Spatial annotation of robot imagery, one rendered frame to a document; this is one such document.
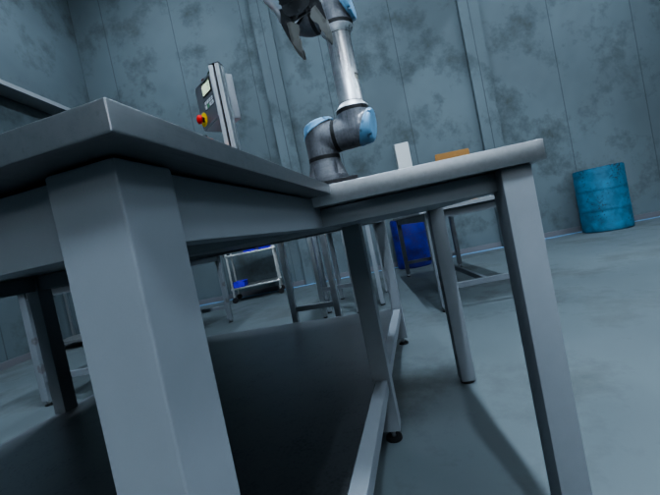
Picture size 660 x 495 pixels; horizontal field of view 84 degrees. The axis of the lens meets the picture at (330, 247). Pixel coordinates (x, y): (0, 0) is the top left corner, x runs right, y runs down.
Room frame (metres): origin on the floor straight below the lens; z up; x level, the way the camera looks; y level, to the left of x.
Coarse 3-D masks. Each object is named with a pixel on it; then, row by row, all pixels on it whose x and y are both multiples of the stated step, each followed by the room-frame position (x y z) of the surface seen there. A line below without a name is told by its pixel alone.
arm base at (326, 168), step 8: (312, 160) 1.33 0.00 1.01; (320, 160) 1.31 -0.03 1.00; (328, 160) 1.31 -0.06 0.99; (336, 160) 1.32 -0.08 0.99; (312, 168) 1.33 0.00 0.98; (320, 168) 1.31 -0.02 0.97; (328, 168) 1.30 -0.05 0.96; (336, 168) 1.31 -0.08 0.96; (344, 168) 1.34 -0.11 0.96; (312, 176) 1.33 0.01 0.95; (320, 176) 1.30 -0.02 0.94; (328, 176) 1.29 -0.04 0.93; (336, 176) 1.30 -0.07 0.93; (344, 176) 1.32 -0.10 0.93
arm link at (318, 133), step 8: (320, 120) 1.31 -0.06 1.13; (328, 120) 1.32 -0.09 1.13; (304, 128) 1.34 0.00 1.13; (312, 128) 1.31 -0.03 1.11; (320, 128) 1.31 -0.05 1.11; (328, 128) 1.29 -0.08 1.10; (304, 136) 1.35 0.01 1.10; (312, 136) 1.31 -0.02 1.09; (320, 136) 1.30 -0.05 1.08; (328, 136) 1.29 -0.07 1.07; (312, 144) 1.32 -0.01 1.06; (320, 144) 1.31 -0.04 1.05; (328, 144) 1.31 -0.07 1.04; (336, 144) 1.30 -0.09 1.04; (312, 152) 1.32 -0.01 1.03; (320, 152) 1.31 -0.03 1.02; (328, 152) 1.31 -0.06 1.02; (336, 152) 1.33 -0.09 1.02
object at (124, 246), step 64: (64, 192) 0.25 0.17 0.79; (128, 192) 0.25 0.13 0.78; (192, 192) 0.34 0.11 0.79; (256, 192) 0.48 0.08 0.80; (0, 256) 0.28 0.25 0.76; (64, 256) 0.26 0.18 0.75; (128, 256) 0.25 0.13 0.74; (192, 256) 1.37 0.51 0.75; (384, 256) 2.18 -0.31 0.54; (128, 320) 0.25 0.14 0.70; (192, 320) 0.29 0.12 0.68; (320, 320) 2.28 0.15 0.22; (384, 320) 1.97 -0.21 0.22; (64, 384) 1.55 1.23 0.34; (128, 384) 0.25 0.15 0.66; (192, 384) 0.27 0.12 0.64; (256, 384) 1.41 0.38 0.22; (320, 384) 1.28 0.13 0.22; (384, 384) 1.18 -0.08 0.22; (0, 448) 1.30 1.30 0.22; (64, 448) 1.19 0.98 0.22; (128, 448) 0.25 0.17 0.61; (192, 448) 0.26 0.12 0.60; (256, 448) 0.95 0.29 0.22; (320, 448) 0.89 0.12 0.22
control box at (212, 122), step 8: (232, 80) 1.56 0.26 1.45; (200, 88) 1.57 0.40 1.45; (232, 88) 1.55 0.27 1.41; (200, 96) 1.58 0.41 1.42; (208, 96) 1.53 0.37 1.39; (232, 96) 1.54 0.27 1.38; (200, 104) 1.60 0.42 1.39; (232, 104) 1.54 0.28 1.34; (200, 112) 1.61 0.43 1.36; (208, 112) 1.55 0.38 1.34; (216, 112) 1.50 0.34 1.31; (208, 120) 1.57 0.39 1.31; (216, 120) 1.53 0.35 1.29; (208, 128) 1.59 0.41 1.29; (216, 128) 1.61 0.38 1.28
